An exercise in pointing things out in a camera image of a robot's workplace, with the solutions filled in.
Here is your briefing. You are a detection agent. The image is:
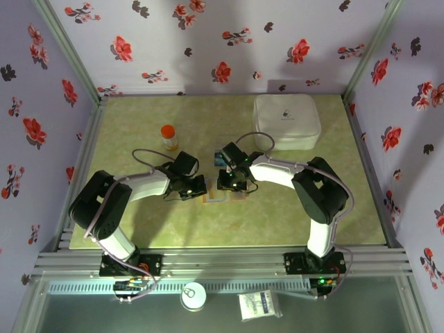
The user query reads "orange-capped pill bottle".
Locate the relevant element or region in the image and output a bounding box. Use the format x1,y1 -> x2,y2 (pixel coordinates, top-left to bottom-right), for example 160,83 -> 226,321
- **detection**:
160,124 -> 180,151

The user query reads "white zip case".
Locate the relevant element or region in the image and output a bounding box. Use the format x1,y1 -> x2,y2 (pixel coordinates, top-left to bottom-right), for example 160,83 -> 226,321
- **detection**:
253,94 -> 322,151

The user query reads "silver tin can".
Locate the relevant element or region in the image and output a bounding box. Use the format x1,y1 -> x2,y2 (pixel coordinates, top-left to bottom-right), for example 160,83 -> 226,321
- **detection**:
180,282 -> 208,311

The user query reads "white tissue packet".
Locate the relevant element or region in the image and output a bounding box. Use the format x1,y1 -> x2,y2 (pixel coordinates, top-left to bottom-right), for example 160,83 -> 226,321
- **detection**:
237,291 -> 284,322

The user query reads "grey left arm cable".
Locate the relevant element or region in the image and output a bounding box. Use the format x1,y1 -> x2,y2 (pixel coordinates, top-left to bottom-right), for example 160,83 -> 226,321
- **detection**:
85,148 -> 181,302

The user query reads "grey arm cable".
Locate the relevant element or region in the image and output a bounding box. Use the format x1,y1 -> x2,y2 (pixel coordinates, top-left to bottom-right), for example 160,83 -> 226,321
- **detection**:
235,132 -> 355,300
85,148 -> 181,302

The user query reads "aluminium cross rail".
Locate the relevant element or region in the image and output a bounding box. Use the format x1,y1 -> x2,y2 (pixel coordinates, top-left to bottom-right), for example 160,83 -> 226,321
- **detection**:
31,246 -> 416,278

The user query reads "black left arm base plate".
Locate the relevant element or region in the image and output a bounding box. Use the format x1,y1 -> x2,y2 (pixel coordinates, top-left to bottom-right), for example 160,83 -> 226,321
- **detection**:
99,253 -> 164,278

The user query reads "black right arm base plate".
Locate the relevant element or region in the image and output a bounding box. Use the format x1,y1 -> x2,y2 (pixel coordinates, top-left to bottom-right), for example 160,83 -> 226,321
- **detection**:
283,252 -> 347,275

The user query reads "slotted grey cable duct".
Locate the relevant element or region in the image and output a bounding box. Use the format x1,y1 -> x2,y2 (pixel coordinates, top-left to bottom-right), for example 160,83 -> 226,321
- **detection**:
46,280 -> 315,295

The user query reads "aluminium side rail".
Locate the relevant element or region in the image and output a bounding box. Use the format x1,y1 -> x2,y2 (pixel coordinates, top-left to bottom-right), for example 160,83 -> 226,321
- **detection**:
51,99 -> 110,253
341,96 -> 405,249

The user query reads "grey right arm cable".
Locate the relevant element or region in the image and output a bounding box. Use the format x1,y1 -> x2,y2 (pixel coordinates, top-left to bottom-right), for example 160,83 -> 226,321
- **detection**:
235,132 -> 355,300

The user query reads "aluminium corner post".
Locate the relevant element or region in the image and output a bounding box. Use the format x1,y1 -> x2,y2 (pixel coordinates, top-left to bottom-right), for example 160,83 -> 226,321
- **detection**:
33,0 -> 109,105
341,0 -> 405,101

